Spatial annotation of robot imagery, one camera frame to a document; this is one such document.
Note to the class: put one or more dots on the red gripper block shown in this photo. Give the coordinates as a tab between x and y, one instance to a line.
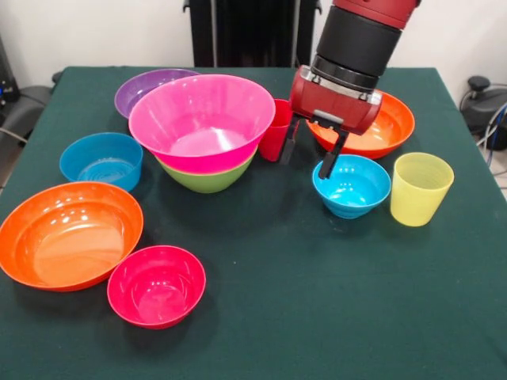
332	103

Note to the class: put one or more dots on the small cyan bowl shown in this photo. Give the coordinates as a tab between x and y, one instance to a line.
354	190

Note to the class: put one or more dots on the yellow cup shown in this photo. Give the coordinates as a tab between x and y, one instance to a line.
420	194

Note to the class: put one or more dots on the large magenta bowl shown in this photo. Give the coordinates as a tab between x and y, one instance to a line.
198	118

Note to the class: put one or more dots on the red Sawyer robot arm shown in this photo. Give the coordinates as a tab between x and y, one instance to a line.
356	43

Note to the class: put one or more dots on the red cup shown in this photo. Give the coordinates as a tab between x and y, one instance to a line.
275	134

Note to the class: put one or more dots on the orange bowl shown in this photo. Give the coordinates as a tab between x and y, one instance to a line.
71	237
392	130

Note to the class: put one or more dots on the green bowl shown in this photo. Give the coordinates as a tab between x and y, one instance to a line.
210	182

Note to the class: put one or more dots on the dark green table cloth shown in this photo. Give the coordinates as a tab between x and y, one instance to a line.
356	297

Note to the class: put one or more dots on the purple bowl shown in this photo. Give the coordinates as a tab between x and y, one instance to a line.
134	93

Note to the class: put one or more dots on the small crimson bowl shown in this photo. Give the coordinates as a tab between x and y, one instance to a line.
156	287

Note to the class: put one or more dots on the straight-sided blue bowl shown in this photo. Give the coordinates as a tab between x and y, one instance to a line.
101	162

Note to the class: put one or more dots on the black computer box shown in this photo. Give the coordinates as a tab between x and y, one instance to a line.
6	79

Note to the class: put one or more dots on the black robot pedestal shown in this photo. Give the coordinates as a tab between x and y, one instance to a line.
249	31

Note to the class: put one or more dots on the black pedestal foot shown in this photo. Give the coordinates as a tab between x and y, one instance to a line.
33	103
481	97

